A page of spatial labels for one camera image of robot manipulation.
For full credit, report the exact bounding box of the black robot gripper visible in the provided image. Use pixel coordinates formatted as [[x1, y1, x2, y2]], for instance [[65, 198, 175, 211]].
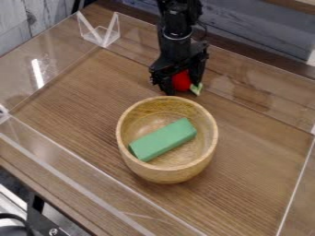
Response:
[[150, 41, 210, 96]]

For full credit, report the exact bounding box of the red plush strawberry toy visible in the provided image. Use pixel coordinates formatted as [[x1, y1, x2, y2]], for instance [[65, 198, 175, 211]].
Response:
[[173, 70, 204, 96]]

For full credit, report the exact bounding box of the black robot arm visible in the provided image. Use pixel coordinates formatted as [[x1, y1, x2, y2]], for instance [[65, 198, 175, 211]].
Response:
[[150, 0, 210, 96]]

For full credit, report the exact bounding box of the wooden bowl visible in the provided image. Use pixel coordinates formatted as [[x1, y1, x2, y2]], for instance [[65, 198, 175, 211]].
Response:
[[117, 96, 220, 184]]

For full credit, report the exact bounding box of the green rectangular block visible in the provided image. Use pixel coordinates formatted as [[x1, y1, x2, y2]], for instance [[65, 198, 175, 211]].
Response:
[[129, 118, 198, 162]]

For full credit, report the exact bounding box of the clear acrylic corner bracket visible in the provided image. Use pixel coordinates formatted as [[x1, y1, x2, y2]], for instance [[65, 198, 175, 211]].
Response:
[[77, 12, 121, 48]]

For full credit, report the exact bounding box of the black table leg bracket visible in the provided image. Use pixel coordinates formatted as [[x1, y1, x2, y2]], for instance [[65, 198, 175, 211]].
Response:
[[27, 195, 71, 236]]

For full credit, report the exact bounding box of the black cable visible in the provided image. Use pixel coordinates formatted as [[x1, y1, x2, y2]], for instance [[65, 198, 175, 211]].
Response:
[[0, 213, 37, 236]]

